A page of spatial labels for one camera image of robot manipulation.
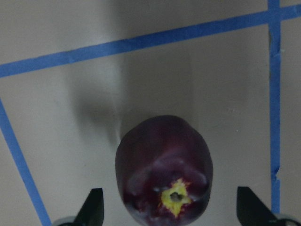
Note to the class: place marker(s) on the dark red apple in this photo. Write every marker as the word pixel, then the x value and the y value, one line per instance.
pixel 164 172

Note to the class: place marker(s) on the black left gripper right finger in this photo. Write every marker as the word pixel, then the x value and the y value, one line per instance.
pixel 251 211

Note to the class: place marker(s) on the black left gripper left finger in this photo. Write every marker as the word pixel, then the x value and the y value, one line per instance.
pixel 92 211

